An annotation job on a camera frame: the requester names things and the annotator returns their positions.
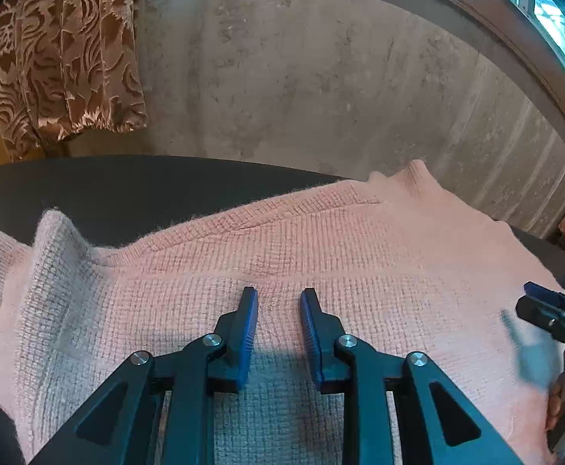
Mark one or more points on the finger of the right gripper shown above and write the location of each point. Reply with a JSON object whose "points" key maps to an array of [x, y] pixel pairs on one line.
{"points": [[544, 309]]}

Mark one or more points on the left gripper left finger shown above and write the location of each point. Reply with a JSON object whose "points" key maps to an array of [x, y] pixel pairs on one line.
{"points": [[159, 409]]}

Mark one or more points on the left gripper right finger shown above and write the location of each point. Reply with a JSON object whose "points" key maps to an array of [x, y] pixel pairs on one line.
{"points": [[395, 408]]}

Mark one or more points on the pink knitted sweater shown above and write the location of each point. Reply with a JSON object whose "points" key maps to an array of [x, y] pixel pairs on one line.
{"points": [[282, 271]]}

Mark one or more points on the person's right hand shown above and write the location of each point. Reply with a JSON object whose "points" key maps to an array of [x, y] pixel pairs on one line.
{"points": [[556, 403]]}

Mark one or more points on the brown floral curtain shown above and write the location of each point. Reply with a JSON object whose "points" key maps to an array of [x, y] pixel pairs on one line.
{"points": [[68, 66]]}

